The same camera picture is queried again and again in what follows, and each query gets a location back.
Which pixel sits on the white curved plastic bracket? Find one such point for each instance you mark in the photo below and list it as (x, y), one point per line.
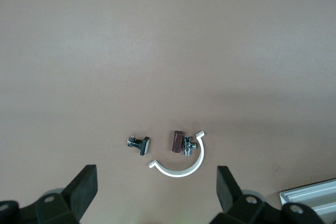
(181, 172)

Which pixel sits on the brown capped metal switch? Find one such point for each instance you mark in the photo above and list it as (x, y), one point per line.
(177, 141)

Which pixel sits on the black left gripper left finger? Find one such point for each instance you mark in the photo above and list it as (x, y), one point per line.
(81, 195)

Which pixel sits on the black square push button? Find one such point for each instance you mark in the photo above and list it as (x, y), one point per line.
(144, 146)

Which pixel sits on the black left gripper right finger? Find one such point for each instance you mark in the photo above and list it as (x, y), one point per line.
(228, 195)

